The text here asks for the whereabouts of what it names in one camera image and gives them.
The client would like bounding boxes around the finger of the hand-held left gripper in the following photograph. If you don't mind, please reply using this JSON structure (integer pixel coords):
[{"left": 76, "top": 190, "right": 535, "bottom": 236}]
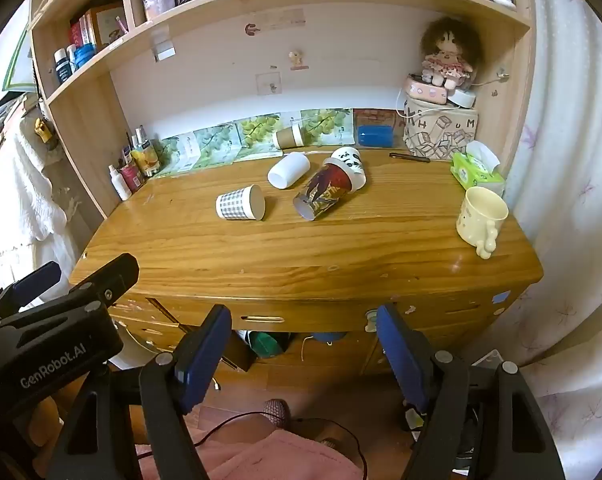
[
  {"left": 1, "top": 261, "right": 62, "bottom": 311},
  {"left": 68, "top": 253, "right": 140, "bottom": 307}
]

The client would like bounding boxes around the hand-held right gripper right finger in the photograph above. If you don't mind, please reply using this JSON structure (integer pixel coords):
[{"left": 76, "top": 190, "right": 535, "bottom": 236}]
[{"left": 376, "top": 303, "right": 567, "bottom": 480}]

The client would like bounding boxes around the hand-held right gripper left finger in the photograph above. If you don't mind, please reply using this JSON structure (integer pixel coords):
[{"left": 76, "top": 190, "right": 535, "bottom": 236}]
[{"left": 48, "top": 304, "right": 233, "bottom": 480}]

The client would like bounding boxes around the checkered paper cup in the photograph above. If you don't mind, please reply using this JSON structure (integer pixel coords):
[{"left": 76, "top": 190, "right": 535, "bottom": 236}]
[{"left": 216, "top": 184, "right": 266, "bottom": 222}]

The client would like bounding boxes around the red printed paper cup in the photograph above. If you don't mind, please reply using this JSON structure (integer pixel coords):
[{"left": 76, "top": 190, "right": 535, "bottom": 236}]
[{"left": 292, "top": 156, "right": 354, "bottom": 222}]

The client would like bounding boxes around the plain white cup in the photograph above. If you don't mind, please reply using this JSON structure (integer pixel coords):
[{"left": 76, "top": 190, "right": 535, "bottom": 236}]
[{"left": 267, "top": 152, "right": 311, "bottom": 190}]

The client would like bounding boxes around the white cup with black print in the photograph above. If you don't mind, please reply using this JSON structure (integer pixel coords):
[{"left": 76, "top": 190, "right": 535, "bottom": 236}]
[{"left": 329, "top": 146, "right": 367, "bottom": 193}]

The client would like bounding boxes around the brown paper cup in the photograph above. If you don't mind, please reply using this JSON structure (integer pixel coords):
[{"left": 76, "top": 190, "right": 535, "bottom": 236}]
[{"left": 272, "top": 125, "right": 302, "bottom": 150}]

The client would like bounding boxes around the green bag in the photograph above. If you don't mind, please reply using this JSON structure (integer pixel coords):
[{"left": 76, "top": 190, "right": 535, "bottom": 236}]
[{"left": 246, "top": 331, "right": 289, "bottom": 358}]

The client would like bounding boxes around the white garment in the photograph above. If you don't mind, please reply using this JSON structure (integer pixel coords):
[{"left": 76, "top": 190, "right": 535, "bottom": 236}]
[{"left": 0, "top": 115, "right": 82, "bottom": 291}]

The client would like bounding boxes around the white plastic bottle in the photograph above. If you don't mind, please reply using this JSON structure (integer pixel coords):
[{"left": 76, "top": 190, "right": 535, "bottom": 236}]
[{"left": 108, "top": 164, "right": 132, "bottom": 201}]

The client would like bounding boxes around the pink knit slipper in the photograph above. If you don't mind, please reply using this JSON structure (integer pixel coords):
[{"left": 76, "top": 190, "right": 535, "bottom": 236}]
[{"left": 262, "top": 399, "right": 292, "bottom": 428}]

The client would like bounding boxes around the red cosmetic tube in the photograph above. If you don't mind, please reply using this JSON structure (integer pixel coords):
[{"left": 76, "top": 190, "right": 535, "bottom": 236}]
[{"left": 120, "top": 160, "right": 144, "bottom": 191}]

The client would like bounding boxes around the pink fleece clothing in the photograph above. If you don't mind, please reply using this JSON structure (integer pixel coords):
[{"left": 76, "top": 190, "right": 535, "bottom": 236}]
[{"left": 133, "top": 427, "right": 364, "bottom": 480}]

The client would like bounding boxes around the grape printed packet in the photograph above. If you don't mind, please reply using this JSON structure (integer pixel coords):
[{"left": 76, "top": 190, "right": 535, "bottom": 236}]
[
  {"left": 233, "top": 115, "right": 284, "bottom": 159},
  {"left": 158, "top": 132, "right": 202, "bottom": 175},
  {"left": 288, "top": 108, "right": 354, "bottom": 147},
  {"left": 193, "top": 122, "right": 242, "bottom": 166}
]

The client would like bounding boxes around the wooden desk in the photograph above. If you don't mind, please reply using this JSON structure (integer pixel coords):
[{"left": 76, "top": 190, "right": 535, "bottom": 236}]
[{"left": 68, "top": 146, "right": 544, "bottom": 376}]

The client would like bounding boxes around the cream ceramic mug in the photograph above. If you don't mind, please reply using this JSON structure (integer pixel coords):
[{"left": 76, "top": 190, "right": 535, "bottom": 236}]
[{"left": 456, "top": 186, "right": 510, "bottom": 259}]

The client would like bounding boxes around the green tissue pack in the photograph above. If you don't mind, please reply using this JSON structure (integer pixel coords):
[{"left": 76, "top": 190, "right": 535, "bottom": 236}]
[{"left": 450, "top": 141, "right": 506, "bottom": 196}]

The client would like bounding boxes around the dark blue bottle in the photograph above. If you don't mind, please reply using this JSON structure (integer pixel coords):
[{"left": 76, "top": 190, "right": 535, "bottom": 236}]
[{"left": 54, "top": 49, "right": 72, "bottom": 86}]

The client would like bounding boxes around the blue plastic box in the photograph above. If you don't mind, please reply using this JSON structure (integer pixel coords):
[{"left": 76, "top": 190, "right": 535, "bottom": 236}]
[{"left": 356, "top": 125, "right": 395, "bottom": 148}]

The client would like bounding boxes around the patterned fabric storage box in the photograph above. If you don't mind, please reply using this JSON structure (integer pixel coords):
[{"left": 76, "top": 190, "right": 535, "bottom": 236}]
[{"left": 402, "top": 97, "right": 479, "bottom": 162}]

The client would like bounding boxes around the floral white curtain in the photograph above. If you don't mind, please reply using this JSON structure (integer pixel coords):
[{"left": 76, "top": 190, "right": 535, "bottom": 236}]
[{"left": 496, "top": 0, "right": 602, "bottom": 480}]

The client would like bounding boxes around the red printed packet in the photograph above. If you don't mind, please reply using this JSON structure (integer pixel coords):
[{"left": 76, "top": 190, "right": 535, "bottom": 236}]
[{"left": 353, "top": 108, "right": 397, "bottom": 128}]

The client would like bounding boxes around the framed picture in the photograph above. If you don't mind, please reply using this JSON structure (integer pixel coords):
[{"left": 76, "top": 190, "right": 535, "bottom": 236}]
[{"left": 92, "top": 4, "right": 128, "bottom": 51}]

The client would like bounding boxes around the white round charger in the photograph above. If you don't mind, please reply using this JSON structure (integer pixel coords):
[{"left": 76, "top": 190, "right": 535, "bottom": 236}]
[{"left": 448, "top": 87, "right": 477, "bottom": 110}]

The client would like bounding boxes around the pink case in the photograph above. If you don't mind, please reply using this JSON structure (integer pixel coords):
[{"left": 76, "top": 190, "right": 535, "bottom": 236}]
[{"left": 405, "top": 74, "right": 452, "bottom": 106}]

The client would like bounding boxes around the curly-haired doll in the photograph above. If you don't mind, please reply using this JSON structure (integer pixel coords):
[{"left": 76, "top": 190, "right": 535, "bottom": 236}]
[{"left": 420, "top": 16, "right": 483, "bottom": 88}]

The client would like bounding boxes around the wooden bookshelf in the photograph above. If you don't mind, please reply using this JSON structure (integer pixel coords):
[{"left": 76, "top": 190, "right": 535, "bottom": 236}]
[{"left": 28, "top": 0, "right": 537, "bottom": 221}]

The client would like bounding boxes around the clear wall hook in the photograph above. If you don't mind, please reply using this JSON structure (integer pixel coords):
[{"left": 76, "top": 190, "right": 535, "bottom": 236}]
[{"left": 256, "top": 72, "right": 283, "bottom": 96}]

